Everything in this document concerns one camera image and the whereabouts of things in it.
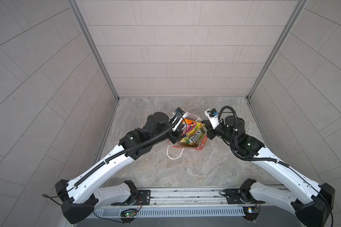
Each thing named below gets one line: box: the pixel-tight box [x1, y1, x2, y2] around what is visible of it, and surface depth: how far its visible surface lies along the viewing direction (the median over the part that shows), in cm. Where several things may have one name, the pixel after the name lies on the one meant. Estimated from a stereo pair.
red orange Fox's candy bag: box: [180, 118, 198, 137], surface depth 65 cm
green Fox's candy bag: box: [179, 123, 207, 148], surface depth 82 cm
